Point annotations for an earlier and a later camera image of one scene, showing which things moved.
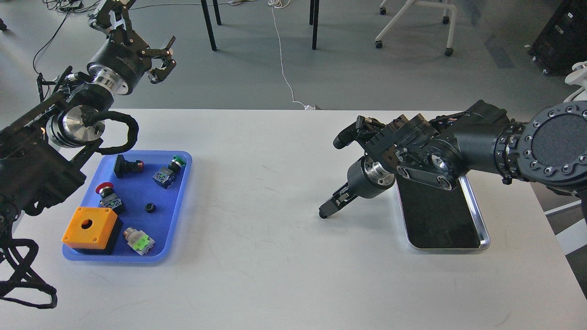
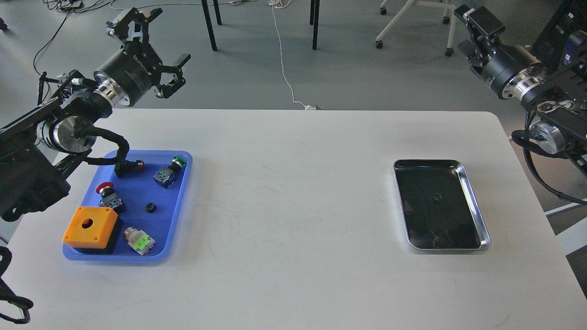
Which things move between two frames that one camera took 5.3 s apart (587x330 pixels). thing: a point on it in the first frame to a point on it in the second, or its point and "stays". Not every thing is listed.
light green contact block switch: (138, 240) stays
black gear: (150, 207) stays
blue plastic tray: (145, 189) stays
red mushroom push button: (109, 199) stays
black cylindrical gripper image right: (366, 179) to (511, 71)
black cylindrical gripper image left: (116, 64) to (128, 75)
